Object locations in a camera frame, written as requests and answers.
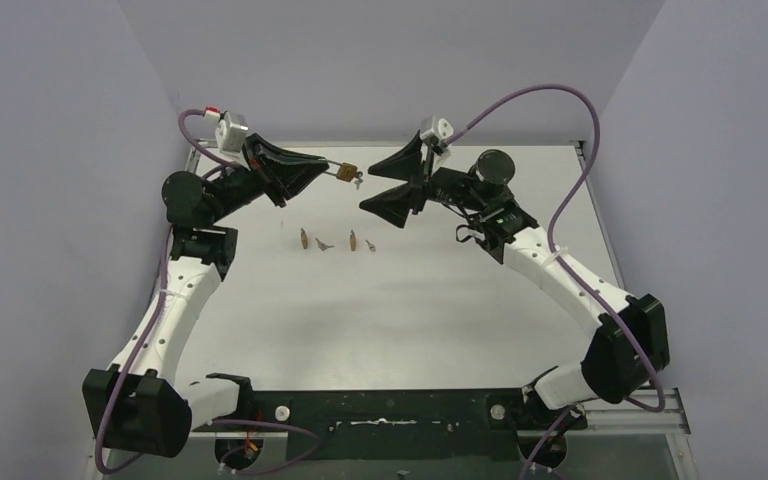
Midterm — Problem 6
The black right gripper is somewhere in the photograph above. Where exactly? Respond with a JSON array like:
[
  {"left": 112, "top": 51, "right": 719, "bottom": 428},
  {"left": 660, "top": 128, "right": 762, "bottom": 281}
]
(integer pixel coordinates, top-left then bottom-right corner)
[{"left": 359, "top": 133, "right": 487, "bottom": 227}]

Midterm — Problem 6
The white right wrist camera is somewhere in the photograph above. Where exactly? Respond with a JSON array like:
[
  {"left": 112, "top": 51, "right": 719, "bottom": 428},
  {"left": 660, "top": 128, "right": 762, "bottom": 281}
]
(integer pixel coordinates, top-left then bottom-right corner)
[{"left": 419, "top": 115, "right": 455, "bottom": 164}]

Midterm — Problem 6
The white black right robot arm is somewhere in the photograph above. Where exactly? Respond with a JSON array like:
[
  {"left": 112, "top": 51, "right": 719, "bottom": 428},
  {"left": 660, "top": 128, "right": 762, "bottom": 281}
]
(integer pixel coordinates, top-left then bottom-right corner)
[{"left": 359, "top": 135, "right": 670, "bottom": 427}]

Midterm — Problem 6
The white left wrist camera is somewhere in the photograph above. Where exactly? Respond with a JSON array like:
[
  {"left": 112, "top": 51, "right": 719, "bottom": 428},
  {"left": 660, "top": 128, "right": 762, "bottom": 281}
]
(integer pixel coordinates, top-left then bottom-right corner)
[{"left": 204, "top": 106, "right": 249, "bottom": 157}]

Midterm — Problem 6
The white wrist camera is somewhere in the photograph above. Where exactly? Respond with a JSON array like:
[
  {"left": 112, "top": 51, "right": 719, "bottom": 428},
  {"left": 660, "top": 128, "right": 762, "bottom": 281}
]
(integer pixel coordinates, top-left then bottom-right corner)
[
  {"left": 204, "top": 106, "right": 249, "bottom": 157},
  {"left": 419, "top": 115, "right": 455, "bottom": 164}
]

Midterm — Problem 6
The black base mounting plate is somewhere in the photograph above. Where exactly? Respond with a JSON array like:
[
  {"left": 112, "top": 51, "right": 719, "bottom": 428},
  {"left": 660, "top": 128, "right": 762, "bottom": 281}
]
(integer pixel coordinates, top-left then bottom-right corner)
[{"left": 233, "top": 388, "right": 587, "bottom": 461}]

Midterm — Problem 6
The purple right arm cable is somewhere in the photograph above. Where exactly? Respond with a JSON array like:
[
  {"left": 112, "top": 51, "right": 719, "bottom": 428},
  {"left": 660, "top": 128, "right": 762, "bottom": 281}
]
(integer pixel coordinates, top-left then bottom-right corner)
[{"left": 450, "top": 84, "right": 667, "bottom": 413}]

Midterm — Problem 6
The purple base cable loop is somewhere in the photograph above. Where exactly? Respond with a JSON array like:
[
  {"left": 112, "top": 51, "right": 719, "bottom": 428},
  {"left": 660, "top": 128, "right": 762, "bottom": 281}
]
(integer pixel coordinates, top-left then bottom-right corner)
[{"left": 211, "top": 418, "right": 322, "bottom": 478}]

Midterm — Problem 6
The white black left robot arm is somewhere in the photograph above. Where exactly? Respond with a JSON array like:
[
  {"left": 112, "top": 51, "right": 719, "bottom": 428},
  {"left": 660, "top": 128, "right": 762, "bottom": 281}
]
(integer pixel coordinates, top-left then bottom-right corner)
[{"left": 82, "top": 134, "right": 331, "bottom": 458}]

